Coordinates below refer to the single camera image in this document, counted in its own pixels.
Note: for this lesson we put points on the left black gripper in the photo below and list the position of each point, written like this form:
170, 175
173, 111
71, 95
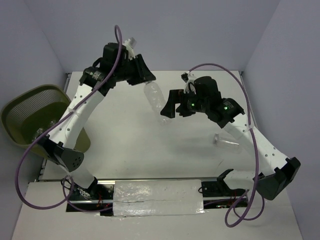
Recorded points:
148, 75

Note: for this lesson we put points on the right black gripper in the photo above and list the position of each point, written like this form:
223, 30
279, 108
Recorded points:
176, 96

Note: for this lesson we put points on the clear bottle white cap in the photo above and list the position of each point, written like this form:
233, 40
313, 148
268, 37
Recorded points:
157, 101

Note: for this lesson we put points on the clear crushed plastic bottle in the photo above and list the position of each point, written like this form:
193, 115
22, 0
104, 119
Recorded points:
38, 132

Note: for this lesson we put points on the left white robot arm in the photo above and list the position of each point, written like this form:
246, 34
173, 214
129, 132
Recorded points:
59, 144

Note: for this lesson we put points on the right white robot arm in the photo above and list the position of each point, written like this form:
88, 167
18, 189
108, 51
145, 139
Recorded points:
275, 170

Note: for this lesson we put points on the olive green mesh bin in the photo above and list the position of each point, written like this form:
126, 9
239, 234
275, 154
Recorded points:
32, 110

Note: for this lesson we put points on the clear bottle without cap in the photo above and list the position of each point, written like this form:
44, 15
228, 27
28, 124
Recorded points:
227, 144

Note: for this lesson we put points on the silver taped panel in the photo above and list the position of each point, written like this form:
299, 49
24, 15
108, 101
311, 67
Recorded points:
157, 198

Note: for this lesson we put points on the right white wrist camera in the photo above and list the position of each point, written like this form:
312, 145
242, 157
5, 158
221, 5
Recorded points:
189, 79

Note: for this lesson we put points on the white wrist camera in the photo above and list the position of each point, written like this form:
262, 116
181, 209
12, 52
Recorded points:
189, 79
130, 44

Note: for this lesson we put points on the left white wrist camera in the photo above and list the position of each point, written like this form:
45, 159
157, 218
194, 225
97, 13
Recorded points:
130, 44

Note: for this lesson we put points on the black mounting rail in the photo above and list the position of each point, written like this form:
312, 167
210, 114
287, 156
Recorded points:
214, 196

